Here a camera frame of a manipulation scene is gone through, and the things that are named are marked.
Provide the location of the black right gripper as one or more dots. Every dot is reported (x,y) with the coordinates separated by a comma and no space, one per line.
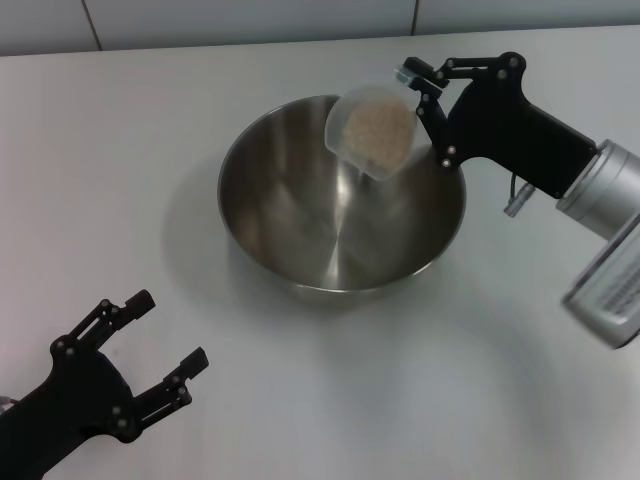
(500,125)

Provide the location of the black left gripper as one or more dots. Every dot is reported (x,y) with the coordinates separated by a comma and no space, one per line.
(75,400)

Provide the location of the white rice grains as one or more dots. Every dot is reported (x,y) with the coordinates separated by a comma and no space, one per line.
(380,132)

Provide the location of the clear plastic measuring cup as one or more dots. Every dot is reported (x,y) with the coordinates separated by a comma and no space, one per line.
(340,125)

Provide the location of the stainless steel mixing bowl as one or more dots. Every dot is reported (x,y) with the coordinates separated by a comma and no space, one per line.
(300,240)

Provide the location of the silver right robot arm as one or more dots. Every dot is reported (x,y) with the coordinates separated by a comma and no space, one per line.
(610,180)

